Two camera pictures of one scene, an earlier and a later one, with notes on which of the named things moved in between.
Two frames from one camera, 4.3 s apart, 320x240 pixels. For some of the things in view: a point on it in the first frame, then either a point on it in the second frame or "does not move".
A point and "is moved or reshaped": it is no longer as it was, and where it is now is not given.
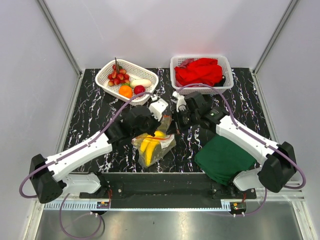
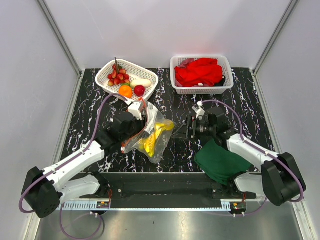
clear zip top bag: (151, 148) is moved or reshaped
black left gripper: (157, 124) → (142, 123)
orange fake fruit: (126, 91) does not move
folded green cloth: (221, 161) does not move
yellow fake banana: (148, 144) is moved or reshaped
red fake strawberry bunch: (118, 75) does not move
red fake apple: (139, 89) does not move
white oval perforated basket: (134, 72) does not move
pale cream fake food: (140, 82) does not move
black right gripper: (176, 119) → (184, 131)
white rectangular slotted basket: (222, 61) does not move
